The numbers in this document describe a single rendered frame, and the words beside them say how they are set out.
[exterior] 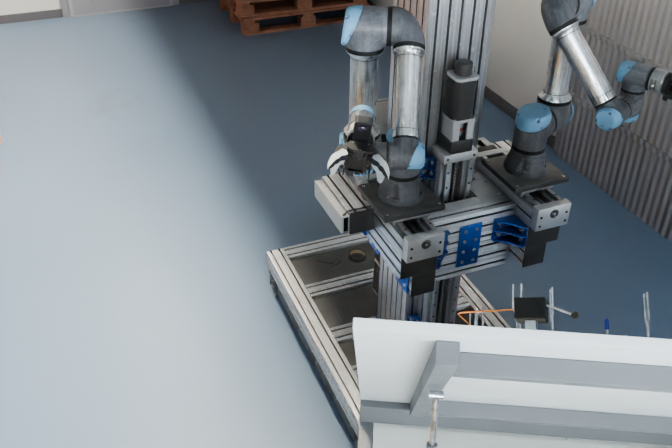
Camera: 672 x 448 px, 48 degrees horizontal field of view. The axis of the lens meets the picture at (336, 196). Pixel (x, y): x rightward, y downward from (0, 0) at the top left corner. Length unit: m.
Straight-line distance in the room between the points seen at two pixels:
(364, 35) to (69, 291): 2.44
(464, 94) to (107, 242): 2.54
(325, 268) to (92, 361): 1.17
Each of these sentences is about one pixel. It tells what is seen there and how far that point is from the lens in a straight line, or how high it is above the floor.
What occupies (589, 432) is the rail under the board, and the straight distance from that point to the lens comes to 2.34.
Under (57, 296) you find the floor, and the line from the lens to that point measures 4.15.
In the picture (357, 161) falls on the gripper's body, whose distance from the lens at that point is 1.95.
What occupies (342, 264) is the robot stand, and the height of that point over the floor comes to 0.21.
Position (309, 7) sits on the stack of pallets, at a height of 0.19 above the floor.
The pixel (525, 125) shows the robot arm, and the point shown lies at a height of 1.36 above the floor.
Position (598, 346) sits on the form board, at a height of 1.67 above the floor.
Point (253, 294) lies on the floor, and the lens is 3.95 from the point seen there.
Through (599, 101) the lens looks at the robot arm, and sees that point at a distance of 2.53.
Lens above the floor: 2.53
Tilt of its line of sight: 33 degrees down
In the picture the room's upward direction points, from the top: 1 degrees clockwise
